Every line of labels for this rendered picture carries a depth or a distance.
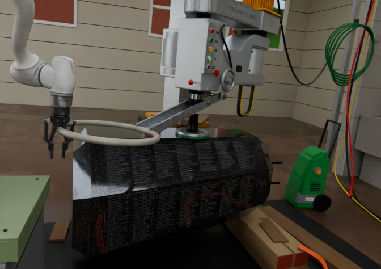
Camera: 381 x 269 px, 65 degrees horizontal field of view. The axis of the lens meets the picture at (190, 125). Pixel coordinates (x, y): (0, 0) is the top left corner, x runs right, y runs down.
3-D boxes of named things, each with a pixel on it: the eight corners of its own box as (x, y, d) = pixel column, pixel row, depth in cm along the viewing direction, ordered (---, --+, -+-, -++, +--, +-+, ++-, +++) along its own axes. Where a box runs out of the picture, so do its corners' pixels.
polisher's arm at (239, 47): (241, 95, 256) (248, 36, 247) (265, 99, 242) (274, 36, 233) (186, 97, 200) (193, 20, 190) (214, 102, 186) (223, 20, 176)
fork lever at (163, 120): (206, 95, 216) (205, 88, 214) (228, 99, 204) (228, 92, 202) (132, 130, 169) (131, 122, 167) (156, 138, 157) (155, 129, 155)
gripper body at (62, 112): (52, 106, 125) (50, 128, 126) (73, 107, 130) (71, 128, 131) (48, 104, 130) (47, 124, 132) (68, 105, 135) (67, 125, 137)
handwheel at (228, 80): (222, 90, 201) (224, 67, 198) (235, 92, 195) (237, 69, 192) (209, 90, 190) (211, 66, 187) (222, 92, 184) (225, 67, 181)
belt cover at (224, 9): (249, 39, 254) (252, 19, 251) (277, 40, 239) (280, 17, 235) (173, 19, 180) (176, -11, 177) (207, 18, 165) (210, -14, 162)
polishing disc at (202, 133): (197, 138, 182) (197, 136, 182) (169, 131, 193) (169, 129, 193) (214, 133, 199) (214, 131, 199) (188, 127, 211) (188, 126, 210)
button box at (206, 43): (207, 74, 180) (212, 24, 174) (211, 74, 178) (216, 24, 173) (199, 73, 174) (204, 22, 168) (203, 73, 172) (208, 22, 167)
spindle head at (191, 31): (206, 91, 218) (212, 27, 209) (232, 95, 204) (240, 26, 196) (172, 91, 190) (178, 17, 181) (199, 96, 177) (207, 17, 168)
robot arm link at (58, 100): (75, 95, 128) (74, 108, 129) (70, 92, 135) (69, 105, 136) (53, 93, 123) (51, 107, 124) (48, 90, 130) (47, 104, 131)
